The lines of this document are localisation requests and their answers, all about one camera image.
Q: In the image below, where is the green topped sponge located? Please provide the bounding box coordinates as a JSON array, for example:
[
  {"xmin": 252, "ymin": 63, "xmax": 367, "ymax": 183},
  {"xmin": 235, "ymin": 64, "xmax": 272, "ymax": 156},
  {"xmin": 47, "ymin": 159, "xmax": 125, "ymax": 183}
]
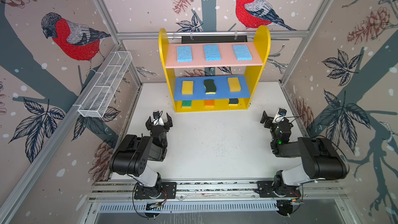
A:
[{"xmin": 181, "ymin": 101, "xmax": 192, "ymax": 108}]

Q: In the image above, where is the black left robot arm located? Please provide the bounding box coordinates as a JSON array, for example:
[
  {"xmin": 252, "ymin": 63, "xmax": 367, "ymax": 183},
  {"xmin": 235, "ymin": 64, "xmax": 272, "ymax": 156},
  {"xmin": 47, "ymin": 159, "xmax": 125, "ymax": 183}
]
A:
[{"xmin": 109, "ymin": 111, "xmax": 173, "ymax": 198}]

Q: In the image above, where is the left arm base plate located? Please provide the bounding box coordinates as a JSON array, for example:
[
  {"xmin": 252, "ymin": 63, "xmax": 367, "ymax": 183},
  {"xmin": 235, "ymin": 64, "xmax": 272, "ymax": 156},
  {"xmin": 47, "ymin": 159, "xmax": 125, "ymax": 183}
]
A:
[{"xmin": 133, "ymin": 182, "xmax": 177, "ymax": 200}]

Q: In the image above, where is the yellow sponge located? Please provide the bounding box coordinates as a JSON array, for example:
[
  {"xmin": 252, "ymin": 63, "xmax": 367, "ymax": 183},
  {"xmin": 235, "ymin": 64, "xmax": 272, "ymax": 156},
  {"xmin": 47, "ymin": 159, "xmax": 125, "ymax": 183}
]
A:
[
  {"xmin": 181, "ymin": 80, "xmax": 194, "ymax": 95},
  {"xmin": 228, "ymin": 77, "xmax": 241, "ymax": 92}
]

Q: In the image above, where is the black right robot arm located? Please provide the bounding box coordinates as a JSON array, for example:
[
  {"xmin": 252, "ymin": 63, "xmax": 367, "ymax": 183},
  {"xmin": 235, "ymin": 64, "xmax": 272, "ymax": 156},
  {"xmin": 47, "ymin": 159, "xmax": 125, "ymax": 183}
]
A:
[{"xmin": 256, "ymin": 108, "xmax": 348, "ymax": 198}]

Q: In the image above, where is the dark green wavy scourer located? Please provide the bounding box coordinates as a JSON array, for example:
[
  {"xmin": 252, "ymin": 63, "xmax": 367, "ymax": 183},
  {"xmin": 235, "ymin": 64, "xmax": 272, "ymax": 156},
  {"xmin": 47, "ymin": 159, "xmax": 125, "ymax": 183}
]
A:
[
  {"xmin": 229, "ymin": 99, "xmax": 239, "ymax": 106},
  {"xmin": 204, "ymin": 79, "xmax": 217, "ymax": 95}
]

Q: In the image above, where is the orange topped sponge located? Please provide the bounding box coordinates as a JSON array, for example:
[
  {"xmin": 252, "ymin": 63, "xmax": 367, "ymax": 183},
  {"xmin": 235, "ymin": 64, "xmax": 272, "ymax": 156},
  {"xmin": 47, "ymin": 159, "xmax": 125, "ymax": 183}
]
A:
[{"xmin": 204, "ymin": 100, "xmax": 215, "ymax": 107}]

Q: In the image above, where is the light blue sponge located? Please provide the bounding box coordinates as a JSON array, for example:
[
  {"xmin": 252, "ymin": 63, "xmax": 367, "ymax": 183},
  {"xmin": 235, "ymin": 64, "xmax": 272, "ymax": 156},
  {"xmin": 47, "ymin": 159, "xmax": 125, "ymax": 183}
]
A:
[
  {"xmin": 177, "ymin": 46, "xmax": 193, "ymax": 63},
  {"xmin": 204, "ymin": 45, "xmax": 221, "ymax": 61},
  {"xmin": 233, "ymin": 45, "xmax": 252, "ymax": 61}
]

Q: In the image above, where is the aluminium front rail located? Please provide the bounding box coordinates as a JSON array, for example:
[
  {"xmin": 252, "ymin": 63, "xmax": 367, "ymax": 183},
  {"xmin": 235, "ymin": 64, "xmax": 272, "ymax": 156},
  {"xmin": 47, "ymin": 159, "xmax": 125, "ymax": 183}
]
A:
[{"xmin": 88, "ymin": 179, "xmax": 348, "ymax": 202}]

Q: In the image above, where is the yellow shelf unit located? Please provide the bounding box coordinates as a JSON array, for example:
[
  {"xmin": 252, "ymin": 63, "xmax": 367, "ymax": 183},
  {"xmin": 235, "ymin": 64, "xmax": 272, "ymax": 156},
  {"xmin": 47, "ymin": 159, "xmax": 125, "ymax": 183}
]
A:
[{"xmin": 159, "ymin": 26, "xmax": 271, "ymax": 113}]

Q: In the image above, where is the black bar behind shelf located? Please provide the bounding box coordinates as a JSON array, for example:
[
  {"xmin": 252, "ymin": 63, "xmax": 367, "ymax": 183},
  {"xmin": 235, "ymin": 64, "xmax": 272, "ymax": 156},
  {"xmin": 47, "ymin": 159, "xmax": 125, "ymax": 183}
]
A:
[{"xmin": 181, "ymin": 35, "xmax": 248, "ymax": 44}]

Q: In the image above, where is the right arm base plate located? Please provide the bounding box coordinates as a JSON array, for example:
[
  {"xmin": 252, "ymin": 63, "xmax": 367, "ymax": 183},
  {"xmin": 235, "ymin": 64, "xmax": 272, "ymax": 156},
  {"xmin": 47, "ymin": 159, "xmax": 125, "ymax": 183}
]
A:
[{"xmin": 255, "ymin": 180, "xmax": 302, "ymax": 198}]

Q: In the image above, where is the white wire mesh basket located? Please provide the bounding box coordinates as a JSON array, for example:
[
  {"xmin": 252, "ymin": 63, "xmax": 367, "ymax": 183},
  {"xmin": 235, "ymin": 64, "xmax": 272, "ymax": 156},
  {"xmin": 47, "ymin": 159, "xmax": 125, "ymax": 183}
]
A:
[{"xmin": 78, "ymin": 51, "xmax": 132, "ymax": 118}]

